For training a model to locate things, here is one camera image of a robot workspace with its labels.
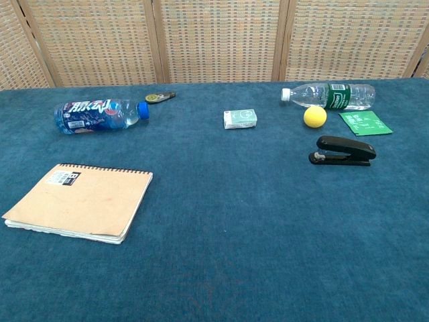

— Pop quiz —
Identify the black stapler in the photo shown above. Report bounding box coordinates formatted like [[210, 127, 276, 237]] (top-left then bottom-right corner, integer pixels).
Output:
[[308, 135, 377, 167]]

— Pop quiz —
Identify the black yellow correction tape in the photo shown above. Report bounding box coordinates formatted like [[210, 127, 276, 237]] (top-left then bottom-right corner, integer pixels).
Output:
[[144, 91, 177, 105]]

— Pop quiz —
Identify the green flat packet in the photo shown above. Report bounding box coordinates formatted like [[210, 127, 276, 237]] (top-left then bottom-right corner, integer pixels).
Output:
[[338, 110, 394, 137]]

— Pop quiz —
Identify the blue sports drink bottle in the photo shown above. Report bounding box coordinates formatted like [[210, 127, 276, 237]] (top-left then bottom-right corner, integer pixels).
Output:
[[54, 98, 150, 136]]

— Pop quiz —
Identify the woven rattan screen panel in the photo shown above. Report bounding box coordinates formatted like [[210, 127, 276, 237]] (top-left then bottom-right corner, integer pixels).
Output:
[[271, 0, 429, 82], [143, 0, 291, 85], [16, 0, 165, 89], [0, 0, 56, 91]]

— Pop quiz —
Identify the white green tissue pack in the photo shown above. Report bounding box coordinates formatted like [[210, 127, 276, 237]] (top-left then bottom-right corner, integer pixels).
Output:
[[223, 108, 259, 130]]

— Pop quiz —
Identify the yellow foam ball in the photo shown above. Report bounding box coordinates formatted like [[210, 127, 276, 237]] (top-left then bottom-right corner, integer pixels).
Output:
[[303, 107, 328, 128]]

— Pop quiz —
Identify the kraft spiral notebook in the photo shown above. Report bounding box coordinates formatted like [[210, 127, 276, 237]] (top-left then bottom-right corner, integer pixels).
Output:
[[1, 163, 154, 246]]

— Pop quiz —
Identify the blue table cloth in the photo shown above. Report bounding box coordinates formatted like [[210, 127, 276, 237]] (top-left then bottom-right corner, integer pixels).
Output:
[[0, 77, 429, 322]]

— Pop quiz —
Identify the clear green-label water bottle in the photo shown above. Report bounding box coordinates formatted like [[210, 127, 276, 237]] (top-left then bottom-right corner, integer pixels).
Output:
[[280, 83, 377, 111]]

